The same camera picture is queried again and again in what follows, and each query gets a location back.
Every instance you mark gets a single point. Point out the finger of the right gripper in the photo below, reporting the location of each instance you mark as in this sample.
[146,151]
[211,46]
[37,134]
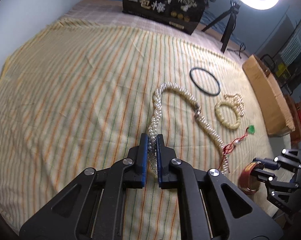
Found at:
[279,162]
[270,180]

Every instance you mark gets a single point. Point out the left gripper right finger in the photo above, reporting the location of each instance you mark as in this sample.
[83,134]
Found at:
[210,205]

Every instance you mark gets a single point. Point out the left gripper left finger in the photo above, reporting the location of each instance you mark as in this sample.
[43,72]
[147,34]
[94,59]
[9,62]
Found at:
[92,205]

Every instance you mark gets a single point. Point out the black ring bangle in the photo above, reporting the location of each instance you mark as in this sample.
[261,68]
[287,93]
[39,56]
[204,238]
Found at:
[205,81]

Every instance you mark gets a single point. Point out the cardboard box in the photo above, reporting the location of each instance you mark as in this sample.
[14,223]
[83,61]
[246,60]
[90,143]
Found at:
[275,110]

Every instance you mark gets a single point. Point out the black metal clothes rack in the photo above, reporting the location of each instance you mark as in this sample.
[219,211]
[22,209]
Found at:
[282,55]

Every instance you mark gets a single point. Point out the yellow striped cloth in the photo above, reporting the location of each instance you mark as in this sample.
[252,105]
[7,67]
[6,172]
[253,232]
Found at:
[60,114]

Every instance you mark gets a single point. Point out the black tripod stand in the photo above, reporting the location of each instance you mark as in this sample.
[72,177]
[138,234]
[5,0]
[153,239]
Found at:
[232,12]

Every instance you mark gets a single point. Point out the black printed gift bag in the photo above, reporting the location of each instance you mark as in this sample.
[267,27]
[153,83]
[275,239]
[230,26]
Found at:
[184,15]

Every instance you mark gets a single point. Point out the pink plaid blanket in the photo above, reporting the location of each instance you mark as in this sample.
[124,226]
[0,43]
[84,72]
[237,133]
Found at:
[120,38]

